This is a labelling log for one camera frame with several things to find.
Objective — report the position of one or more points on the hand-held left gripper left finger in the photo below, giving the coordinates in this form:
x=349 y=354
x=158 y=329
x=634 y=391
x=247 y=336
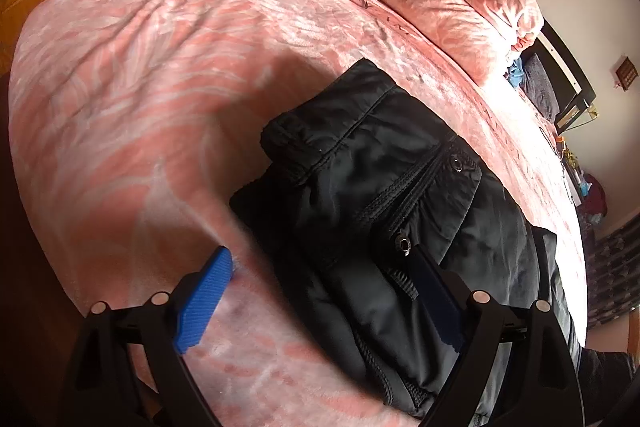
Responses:
x=205 y=302

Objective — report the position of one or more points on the lower pink pillow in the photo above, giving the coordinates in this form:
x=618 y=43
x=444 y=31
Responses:
x=415 y=2

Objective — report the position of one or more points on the dark grey pillow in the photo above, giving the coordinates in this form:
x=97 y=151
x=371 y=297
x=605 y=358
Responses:
x=540 y=82

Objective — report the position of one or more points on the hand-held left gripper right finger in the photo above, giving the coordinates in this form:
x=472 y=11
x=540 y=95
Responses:
x=436 y=302

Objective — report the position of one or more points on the pink patterned fleece blanket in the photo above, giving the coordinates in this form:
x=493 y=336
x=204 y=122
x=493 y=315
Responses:
x=125 y=107

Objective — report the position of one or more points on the dark red bag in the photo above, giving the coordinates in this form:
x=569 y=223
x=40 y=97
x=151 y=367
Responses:
x=595 y=194

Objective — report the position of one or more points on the cluttered white nightstand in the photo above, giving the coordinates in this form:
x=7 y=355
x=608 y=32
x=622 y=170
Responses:
x=572 y=167

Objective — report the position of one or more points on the blue cloth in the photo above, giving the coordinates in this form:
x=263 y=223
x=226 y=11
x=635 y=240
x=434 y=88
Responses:
x=515 y=74

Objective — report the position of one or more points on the black jacket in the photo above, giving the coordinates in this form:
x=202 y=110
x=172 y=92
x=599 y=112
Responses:
x=350 y=167

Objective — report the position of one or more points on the dark patterned curtain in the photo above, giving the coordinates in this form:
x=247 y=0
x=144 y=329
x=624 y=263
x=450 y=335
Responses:
x=612 y=267

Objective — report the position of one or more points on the small brown wall ornament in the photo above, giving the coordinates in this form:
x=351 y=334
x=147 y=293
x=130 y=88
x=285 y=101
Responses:
x=627 y=75

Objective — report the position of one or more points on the black bed headboard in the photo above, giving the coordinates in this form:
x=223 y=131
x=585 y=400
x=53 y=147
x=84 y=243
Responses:
x=567 y=57

